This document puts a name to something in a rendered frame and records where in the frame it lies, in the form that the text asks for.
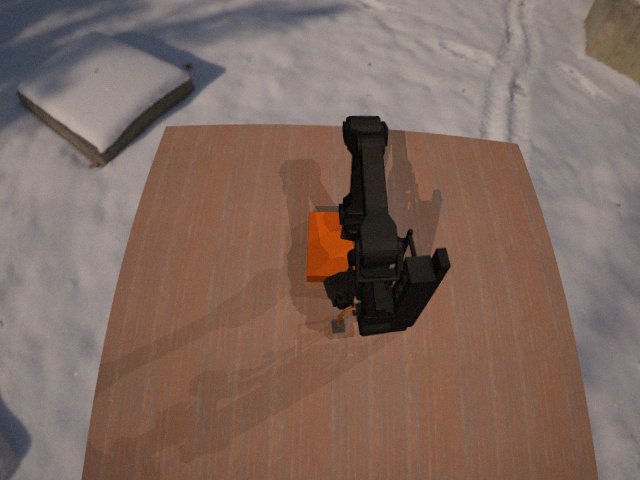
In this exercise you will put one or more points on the black rectangular post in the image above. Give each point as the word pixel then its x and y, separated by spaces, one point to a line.
pixel 425 275

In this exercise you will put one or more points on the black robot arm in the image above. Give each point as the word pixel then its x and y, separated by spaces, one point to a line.
pixel 365 220

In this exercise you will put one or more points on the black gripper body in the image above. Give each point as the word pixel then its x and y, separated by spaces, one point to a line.
pixel 365 329

